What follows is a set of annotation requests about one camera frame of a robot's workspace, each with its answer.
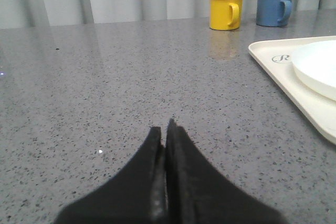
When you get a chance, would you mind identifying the blue enamel mug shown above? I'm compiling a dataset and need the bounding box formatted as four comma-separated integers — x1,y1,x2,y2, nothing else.
256,0,293,27

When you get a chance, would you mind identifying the cream rabbit serving tray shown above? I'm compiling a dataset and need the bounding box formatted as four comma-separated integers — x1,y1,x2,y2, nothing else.
248,36,335,144

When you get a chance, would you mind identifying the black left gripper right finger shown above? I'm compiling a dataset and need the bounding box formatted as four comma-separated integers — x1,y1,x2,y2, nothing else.
165,120,287,223

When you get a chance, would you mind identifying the white round plate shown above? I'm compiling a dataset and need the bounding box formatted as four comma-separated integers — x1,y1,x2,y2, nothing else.
291,40,335,100

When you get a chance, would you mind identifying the yellow enamel mug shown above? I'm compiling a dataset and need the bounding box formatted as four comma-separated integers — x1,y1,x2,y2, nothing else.
209,0,243,30

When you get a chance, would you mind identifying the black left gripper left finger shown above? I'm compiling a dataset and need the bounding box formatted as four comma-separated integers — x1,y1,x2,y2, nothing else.
55,127,166,223

